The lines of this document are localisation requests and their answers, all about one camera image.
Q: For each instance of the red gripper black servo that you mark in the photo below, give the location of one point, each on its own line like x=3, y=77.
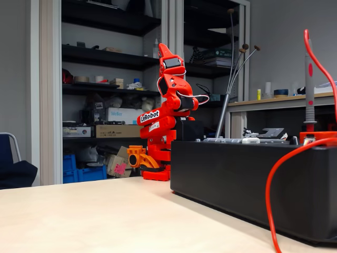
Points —
x=172, y=63

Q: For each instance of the grey hinged door panel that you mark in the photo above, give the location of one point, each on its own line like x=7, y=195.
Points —
x=223, y=140

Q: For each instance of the black pull ball white tie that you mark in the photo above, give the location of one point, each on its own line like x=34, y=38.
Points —
x=246, y=131

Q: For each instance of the red printed robot arm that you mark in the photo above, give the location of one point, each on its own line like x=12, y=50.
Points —
x=158, y=126

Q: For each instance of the white plastic bottle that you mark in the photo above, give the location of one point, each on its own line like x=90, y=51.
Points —
x=156, y=51

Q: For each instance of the white crumpled cloth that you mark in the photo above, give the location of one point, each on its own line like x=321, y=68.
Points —
x=134, y=86

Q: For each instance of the green box stack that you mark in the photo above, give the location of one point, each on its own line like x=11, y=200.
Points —
x=221, y=56

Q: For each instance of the small cardboard box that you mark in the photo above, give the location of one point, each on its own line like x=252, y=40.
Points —
x=117, y=83

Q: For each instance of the white tape roll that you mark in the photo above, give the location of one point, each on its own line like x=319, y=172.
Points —
x=99, y=79

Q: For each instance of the white Weller box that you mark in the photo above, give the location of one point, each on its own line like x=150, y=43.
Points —
x=121, y=117

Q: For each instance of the grey stalks with brown tips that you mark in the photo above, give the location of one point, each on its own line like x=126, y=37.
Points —
x=223, y=116

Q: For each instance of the beige tape roll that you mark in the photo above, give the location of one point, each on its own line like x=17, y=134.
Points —
x=81, y=79

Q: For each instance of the long brown cardboard box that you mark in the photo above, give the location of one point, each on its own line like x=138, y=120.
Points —
x=118, y=131

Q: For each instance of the red and black item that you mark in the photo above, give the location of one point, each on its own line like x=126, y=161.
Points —
x=67, y=77

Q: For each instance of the yellow glue stick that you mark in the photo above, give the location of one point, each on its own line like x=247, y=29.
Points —
x=259, y=95

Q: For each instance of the orange printed clamp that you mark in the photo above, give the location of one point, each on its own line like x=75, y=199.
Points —
x=142, y=158

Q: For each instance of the white cylinder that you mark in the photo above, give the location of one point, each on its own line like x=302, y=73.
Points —
x=268, y=91

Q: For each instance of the printed white box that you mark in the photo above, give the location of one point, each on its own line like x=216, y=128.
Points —
x=77, y=131

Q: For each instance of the cardboard box pink sticker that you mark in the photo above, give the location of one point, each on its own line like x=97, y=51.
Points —
x=116, y=163

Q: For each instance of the white angle knob block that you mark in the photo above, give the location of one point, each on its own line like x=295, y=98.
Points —
x=250, y=141

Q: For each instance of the blue tape roll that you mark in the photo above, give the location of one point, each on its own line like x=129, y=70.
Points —
x=281, y=93

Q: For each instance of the grey cabinet with black shelves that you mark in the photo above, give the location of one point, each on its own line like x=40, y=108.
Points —
x=50, y=105

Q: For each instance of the black task board box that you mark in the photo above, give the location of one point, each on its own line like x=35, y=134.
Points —
x=205, y=171

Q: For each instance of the low blue plastic crate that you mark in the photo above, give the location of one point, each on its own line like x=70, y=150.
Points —
x=92, y=174

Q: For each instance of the black and white object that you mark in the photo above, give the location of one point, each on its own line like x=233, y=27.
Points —
x=301, y=91

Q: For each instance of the tall blue plastic crate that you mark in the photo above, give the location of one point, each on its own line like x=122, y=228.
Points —
x=69, y=168

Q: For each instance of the paper stack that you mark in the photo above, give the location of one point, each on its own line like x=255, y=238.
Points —
x=323, y=89

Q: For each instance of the red display module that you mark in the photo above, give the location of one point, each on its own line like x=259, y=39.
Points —
x=323, y=135

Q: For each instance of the dark blue cloth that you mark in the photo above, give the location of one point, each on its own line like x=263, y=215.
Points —
x=15, y=175

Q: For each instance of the wooden desk grey frame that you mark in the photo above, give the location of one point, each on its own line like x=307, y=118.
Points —
x=289, y=101

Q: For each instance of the blue chair metal frame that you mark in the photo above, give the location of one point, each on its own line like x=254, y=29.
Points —
x=6, y=147

